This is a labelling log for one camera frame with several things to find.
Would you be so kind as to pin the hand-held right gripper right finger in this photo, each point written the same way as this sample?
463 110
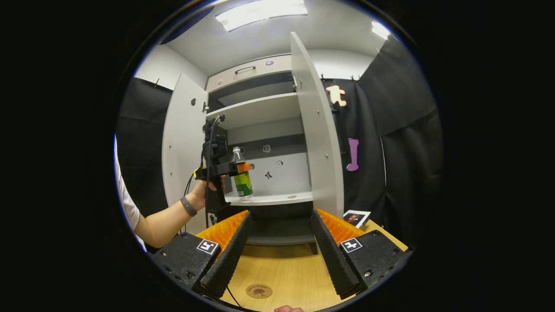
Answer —
334 260

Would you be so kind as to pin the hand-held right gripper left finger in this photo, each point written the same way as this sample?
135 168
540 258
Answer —
225 264

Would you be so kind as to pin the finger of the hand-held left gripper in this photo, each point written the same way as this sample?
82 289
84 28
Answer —
225 169

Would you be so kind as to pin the green label bottle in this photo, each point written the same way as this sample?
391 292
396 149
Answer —
243 185

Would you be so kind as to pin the white cabinet door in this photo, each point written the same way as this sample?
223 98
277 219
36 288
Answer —
318 143
182 143

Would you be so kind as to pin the round wooden coaster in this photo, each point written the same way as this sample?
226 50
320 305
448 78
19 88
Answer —
259 291

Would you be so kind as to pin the white cabinet drawer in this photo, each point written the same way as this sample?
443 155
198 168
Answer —
277 71

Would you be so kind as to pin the white portrait cover book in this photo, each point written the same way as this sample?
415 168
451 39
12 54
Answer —
356 219

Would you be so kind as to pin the grey wristband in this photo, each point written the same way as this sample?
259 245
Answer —
188 206

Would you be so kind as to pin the white shirt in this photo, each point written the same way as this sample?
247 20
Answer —
125 203

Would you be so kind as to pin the large ceiling light panel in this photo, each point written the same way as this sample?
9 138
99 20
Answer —
260 13

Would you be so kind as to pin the black backdrop cloth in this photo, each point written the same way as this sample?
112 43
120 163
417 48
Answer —
403 130

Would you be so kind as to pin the small ceiling light panel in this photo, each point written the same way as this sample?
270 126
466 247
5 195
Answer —
380 30

